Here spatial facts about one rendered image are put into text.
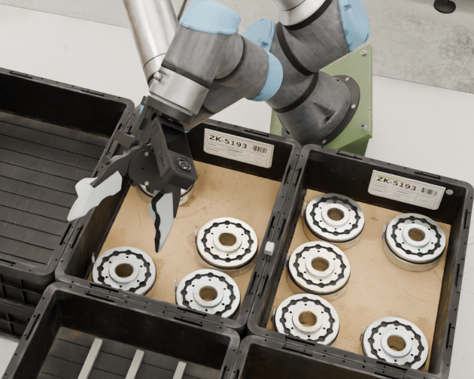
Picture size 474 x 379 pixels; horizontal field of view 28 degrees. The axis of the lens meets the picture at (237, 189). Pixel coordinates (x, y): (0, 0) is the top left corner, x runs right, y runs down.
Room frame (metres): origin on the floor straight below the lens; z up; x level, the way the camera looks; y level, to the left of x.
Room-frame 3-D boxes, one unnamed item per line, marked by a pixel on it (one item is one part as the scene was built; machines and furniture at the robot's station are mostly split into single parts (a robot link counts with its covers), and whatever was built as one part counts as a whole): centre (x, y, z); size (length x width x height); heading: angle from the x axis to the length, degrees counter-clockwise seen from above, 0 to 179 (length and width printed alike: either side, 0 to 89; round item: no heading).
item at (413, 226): (1.00, -0.31, 0.86); 0.05 x 0.05 x 0.01
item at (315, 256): (0.92, -0.15, 0.86); 0.05 x 0.05 x 0.01
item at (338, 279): (0.92, -0.15, 0.86); 0.10 x 0.10 x 0.01
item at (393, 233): (1.00, -0.31, 0.86); 0.10 x 0.10 x 0.01
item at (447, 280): (0.90, -0.22, 0.87); 0.40 x 0.30 x 0.11; 169
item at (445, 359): (0.90, -0.22, 0.92); 0.40 x 0.30 x 0.02; 169
